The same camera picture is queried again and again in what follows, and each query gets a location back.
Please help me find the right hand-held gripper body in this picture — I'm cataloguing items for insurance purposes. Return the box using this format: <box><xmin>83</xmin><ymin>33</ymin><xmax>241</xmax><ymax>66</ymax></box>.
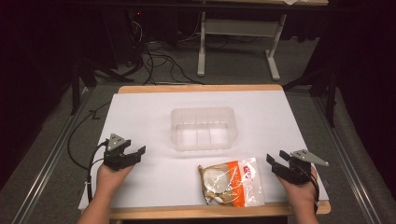
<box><xmin>281</xmin><ymin>148</ymin><xmax>330</xmax><ymax>186</ymax></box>

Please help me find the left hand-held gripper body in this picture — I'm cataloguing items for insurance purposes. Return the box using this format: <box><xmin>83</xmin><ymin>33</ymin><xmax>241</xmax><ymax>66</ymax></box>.
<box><xmin>103</xmin><ymin>133</ymin><xmax>138</xmax><ymax>172</ymax></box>

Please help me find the person's left hand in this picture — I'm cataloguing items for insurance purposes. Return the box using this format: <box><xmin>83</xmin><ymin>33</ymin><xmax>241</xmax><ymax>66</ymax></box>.
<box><xmin>94</xmin><ymin>162</ymin><xmax>135</xmax><ymax>200</ymax></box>

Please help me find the person's right hand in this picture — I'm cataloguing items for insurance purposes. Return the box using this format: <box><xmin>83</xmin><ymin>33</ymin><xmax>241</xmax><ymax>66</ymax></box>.
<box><xmin>276</xmin><ymin>165</ymin><xmax>319</xmax><ymax>216</ymax></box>

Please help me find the white table board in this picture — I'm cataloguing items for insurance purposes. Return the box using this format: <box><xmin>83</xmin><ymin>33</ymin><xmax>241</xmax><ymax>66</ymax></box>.
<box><xmin>78</xmin><ymin>90</ymin><xmax>330</xmax><ymax>211</ymax></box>

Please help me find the clear orange snack bag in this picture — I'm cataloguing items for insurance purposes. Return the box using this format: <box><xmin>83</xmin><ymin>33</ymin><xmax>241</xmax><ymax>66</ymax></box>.
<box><xmin>197</xmin><ymin>157</ymin><xmax>265</xmax><ymax>208</ymax></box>

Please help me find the clear plastic container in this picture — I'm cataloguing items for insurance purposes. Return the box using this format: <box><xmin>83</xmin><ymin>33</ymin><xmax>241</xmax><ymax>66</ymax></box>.
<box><xmin>170</xmin><ymin>106</ymin><xmax>238</xmax><ymax>152</ymax></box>

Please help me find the black metal stand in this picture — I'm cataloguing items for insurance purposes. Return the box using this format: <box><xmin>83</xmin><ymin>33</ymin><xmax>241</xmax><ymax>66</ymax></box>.
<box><xmin>69</xmin><ymin>58</ymin><xmax>135</xmax><ymax>117</ymax></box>
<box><xmin>281</xmin><ymin>65</ymin><xmax>340</xmax><ymax>129</ymax></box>

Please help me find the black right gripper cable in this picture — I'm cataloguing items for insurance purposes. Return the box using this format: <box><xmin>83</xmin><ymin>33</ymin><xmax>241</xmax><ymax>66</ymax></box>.
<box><xmin>306</xmin><ymin>163</ymin><xmax>321</xmax><ymax>216</ymax></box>

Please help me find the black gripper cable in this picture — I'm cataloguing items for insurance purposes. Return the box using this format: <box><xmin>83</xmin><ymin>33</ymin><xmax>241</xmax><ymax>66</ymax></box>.
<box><xmin>306</xmin><ymin>163</ymin><xmax>321</xmax><ymax>216</ymax></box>
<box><xmin>86</xmin><ymin>139</ymin><xmax>110</xmax><ymax>205</ymax></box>

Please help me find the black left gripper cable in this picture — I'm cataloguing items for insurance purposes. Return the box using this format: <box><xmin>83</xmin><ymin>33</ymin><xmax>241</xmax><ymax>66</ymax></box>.
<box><xmin>86</xmin><ymin>139</ymin><xmax>110</xmax><ymax>205</ymax></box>

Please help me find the black floor cable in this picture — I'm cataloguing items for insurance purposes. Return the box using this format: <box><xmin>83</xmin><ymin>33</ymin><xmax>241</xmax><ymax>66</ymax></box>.
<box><xmin>66</xmin><ymin>100</ymin><xmax>112</xmax><ymax>172</ymax></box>

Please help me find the metal floor rail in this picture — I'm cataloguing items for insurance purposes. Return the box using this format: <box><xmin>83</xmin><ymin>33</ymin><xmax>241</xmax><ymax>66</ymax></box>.
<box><xmin>11</xmin><ymin>88</ymin><xmax>95</xmax><ymax>224</ymax></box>
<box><xmin>312</xmin><ymin>95</ymin><xmax>388</xmax><ymax>224</ymax></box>

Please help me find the bundle of black cables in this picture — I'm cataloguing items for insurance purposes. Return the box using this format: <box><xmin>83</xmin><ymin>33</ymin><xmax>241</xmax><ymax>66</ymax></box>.
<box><xmin>124</xmin><ymin>18</ymin><xmax>205</xmax><ymax>87</ymax></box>

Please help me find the white metal desk frame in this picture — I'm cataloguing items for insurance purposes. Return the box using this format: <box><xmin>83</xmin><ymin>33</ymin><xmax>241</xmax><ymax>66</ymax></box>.
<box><xmin>196</xmin><ymin>10</ymin><xmax>289</xmax><ymax>82</ymax></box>

